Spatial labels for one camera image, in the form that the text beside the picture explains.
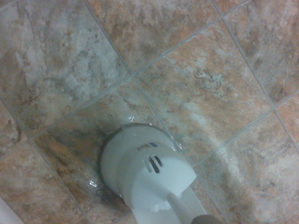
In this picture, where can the white toilet brush holder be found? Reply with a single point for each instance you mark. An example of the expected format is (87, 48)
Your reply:
(140, 168)

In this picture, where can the white toilet brush grey grip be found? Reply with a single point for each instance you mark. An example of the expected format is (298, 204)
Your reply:
(177, 207)

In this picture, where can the white toilet bowl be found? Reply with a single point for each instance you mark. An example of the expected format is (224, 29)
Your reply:
(3, 214)

